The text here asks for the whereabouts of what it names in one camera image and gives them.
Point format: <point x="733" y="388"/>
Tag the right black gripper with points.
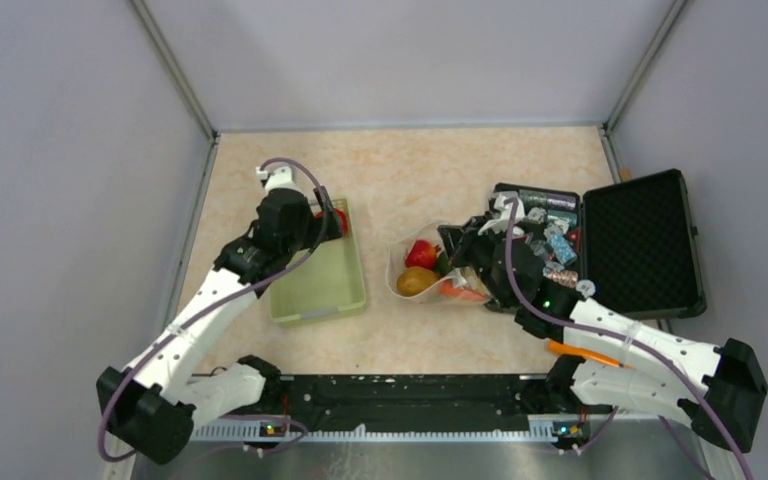
<point x="452" y="235"/>

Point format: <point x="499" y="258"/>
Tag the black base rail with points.
<point x="426" y="403"/>

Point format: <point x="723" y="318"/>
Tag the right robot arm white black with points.
<point x="718" y="391"/>

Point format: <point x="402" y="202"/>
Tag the orange handled tool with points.
<point x="562" y="350"/>

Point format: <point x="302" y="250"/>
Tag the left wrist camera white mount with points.
<point x="282" y="177"/>

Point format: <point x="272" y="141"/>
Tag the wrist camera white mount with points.
<point x="282" y="177"/>
<point x="505" y="206"/>

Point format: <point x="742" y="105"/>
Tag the red apple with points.
<point x="423" y="254"/>

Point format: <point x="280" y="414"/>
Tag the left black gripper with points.
<point x="316" y="226"/>

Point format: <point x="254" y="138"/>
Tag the clear polka dot zip bag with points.
<point x="397" y="252"/>

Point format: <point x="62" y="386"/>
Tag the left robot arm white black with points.
<point x="151" y="407"/>

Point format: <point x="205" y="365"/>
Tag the brown potato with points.
<point x="415" y="280"/>

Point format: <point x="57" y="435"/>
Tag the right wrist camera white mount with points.
<point x="505" y="206"/>

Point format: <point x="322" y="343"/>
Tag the black case with poker chips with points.
<point x="635" y="240"/>

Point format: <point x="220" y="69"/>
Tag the green perforated plastic basket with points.
<point x="329" y="285"/>

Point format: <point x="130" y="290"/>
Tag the dark green avocado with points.
<point x="443" y="265"/>

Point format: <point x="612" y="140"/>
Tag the red bell pepper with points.
<point x="335" y="222"/>

